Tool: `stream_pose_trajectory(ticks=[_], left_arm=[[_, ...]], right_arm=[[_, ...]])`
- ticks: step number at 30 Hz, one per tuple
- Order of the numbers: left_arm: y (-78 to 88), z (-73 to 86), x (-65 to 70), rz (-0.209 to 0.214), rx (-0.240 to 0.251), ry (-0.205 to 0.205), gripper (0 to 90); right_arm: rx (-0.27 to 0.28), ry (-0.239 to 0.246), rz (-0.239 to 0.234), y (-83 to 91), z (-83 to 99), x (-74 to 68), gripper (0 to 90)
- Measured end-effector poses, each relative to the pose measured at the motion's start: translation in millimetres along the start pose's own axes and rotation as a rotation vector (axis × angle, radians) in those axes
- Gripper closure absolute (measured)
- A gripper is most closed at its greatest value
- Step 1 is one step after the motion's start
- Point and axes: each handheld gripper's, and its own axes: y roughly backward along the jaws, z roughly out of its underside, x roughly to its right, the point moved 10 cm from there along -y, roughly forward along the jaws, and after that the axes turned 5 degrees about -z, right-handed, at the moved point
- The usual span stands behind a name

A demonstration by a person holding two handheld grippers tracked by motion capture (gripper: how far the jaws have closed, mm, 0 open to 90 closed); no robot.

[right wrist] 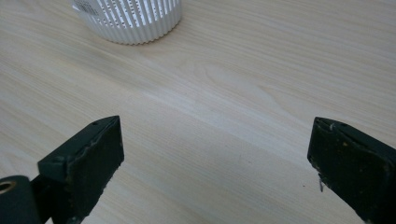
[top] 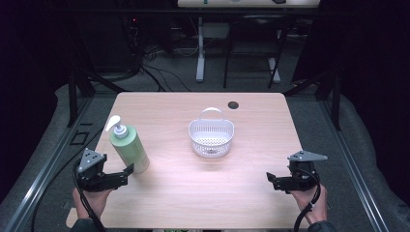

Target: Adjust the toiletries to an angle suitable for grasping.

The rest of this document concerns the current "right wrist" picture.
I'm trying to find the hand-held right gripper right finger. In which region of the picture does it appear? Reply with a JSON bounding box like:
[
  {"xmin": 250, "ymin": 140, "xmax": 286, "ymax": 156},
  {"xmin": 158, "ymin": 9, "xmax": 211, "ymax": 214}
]
[{"xmin": 306, "ymin": 117, "xmax": 396, "ymax": 224}]

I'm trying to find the white slotted plastic basket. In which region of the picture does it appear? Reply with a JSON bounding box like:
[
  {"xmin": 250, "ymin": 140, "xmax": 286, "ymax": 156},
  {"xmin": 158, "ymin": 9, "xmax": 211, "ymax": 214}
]
[{"xmin": 70, "ymin": 0, "xmax": 184, "ymax": 46}]

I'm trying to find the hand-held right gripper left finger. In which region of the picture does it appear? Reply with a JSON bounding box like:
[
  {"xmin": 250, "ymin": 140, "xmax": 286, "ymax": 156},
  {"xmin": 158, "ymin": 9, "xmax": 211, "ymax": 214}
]
[{"xmin": 31, "ymin": 115, "xmax": 125, "ymax": 224}]

